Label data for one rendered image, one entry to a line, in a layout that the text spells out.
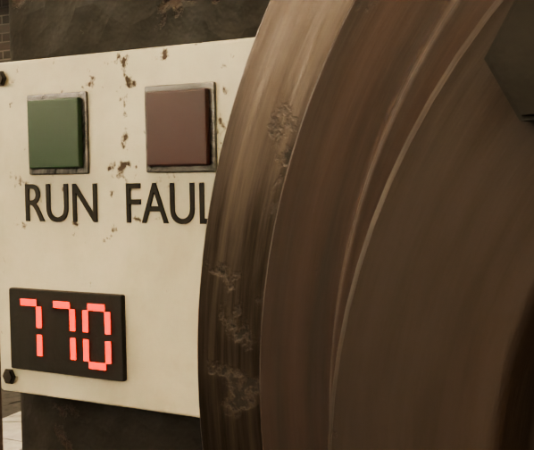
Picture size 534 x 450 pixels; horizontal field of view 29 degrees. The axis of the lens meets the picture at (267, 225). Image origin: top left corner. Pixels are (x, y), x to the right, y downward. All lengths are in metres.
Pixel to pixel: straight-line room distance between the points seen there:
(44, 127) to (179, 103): 0.09
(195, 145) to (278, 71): 0.18
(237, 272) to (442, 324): 0.13
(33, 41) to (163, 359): 0.20
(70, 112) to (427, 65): 0.32
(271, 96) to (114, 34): 0.25
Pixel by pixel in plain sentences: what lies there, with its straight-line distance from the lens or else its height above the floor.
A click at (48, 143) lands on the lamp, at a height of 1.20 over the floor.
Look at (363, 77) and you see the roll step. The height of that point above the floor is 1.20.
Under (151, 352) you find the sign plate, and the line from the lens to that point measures 0.52.
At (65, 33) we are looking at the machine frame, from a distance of 0.58.
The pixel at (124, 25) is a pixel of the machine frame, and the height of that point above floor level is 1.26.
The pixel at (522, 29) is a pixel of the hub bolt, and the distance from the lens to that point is 0.18.
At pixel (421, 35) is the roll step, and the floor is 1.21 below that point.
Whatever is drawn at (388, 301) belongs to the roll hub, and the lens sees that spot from 0.20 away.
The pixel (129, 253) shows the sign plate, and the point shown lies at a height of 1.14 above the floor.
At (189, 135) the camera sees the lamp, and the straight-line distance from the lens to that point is 0.49.
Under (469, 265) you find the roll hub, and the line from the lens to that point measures 0.20.
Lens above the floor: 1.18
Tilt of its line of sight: 3 degrees down
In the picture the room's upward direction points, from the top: 1 degrees counter-clockwise
